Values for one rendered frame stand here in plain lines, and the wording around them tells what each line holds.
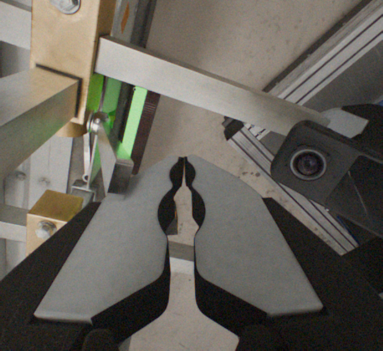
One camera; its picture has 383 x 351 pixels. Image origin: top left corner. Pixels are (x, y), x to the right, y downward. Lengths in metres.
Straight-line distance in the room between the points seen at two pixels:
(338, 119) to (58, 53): 0.26
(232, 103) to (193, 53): 0.86
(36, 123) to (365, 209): 0.22
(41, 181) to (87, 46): 0.45
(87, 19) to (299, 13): 1.02
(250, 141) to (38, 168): 0.73
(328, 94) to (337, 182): 0.88
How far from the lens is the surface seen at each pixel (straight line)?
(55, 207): 0.36
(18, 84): 0.21
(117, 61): 0.24
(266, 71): 1.17
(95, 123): 0.27
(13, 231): 0.40
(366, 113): 0.26
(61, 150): 0.60
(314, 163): 0.18
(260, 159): 1.04
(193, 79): 0.24
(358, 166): 0.18
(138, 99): 0.41
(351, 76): 1.08
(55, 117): 0.21
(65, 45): 0.24
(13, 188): 0.71
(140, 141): 0.44
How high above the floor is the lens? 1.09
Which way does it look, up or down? 60 degrees down
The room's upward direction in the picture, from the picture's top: 177 degrees clockwise
